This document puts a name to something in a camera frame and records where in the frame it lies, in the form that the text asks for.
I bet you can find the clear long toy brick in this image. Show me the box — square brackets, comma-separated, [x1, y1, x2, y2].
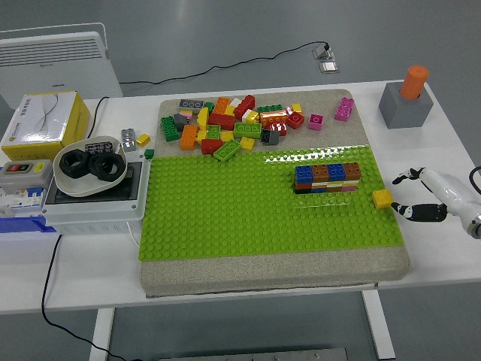
[295, 196, 349, 210]

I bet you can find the pink long toy brick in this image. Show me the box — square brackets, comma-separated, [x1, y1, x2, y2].
[334, 97, 355, 123]

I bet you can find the light green long brick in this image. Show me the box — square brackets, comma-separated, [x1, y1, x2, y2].
[213, 138, 243, 162]
[233, 122, 263, 140]

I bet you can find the large black hex nut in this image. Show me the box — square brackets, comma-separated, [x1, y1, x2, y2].
[88, 153, 125, 183]
[59, 148, 90, 178]

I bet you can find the brown square toy brick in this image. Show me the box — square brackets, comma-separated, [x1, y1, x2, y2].
[343, 162, 362, 181]
[311, 164, 330, 183]

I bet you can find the yellow white cardboard box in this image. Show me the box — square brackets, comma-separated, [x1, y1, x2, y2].
[0, 89, 91, 162]

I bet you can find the grey push-button switch box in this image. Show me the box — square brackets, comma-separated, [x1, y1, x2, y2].
[0, 159, 54, 195]

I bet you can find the grey block holder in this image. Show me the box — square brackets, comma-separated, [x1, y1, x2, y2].
[378, 83, 432, 130]

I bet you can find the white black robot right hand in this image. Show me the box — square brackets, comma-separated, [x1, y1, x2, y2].
[390, 167, 481, 227]

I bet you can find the white rounded bowl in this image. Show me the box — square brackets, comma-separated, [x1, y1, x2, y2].
[53, 135, 129, 198]

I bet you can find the black floor cable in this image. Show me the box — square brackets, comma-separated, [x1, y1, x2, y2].
[119, 41, 331, 86]

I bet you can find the orange long toy brick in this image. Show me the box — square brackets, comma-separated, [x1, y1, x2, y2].
[179, 124, 199, 151]
[212, 96, 231, 116]

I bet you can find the red square toy brick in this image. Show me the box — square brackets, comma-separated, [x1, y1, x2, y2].
[286, 111, 306, 130]

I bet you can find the grey-brown table mat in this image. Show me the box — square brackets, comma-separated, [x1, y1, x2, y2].
[139, 88, 411, 298]

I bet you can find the grey electrical enclosure box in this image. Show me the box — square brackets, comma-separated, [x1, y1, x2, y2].
[40, 159, 148, 235]

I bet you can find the thin white cable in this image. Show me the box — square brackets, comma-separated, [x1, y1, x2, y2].
[126, 221, 141, 247]

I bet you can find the open metal floor socket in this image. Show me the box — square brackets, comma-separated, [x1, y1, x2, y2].
[311, 43, 336, 61]

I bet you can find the red sloped toy brick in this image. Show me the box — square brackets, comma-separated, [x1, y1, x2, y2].
[201, 138, 223, 156]

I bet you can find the light grey long brick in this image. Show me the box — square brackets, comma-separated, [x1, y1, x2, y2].
[120, 128, 138, 152]

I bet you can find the red long toy brick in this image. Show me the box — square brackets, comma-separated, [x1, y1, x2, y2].
[232, 94, 256, 120]
[207, 113, 237, 132]

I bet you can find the glossy orange long brick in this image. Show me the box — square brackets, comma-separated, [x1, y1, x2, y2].
[259, 111, 289, 127]

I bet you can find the orange cylinder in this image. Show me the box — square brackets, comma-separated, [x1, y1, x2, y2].
[399, 65, 430, 100]

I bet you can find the small dark terminal block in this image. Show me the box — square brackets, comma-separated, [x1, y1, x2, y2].
[84, 141, 113, 154]

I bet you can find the dark grey toy brick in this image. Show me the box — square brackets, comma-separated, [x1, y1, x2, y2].
[261, 129, 281, 147]

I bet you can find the white panel heater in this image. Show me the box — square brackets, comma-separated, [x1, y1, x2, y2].
[0, 23, 124, 110]

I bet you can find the grey long toy brick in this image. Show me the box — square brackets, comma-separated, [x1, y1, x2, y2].
[177, 99, 205, 113]

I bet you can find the white blue circuit breaker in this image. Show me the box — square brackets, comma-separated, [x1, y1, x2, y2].
[0, 187, 47, 218]

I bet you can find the white table leg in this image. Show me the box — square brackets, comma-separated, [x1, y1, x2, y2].
[89, 308, 116, 361]
[361, 288, 397, 360]

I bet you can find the dark green long brick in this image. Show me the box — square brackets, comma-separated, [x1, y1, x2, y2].
[160, 114, 180, 143]

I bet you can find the black power cable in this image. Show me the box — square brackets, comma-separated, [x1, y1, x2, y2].
[86, 96, 110, 138]
[41, 233, 131, 361]

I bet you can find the grey metal plate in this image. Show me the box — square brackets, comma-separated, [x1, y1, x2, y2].
[157, 347, 349, 361]

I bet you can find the green studded baseplate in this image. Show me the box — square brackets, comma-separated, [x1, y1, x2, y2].
[138, 144, 404, 262]

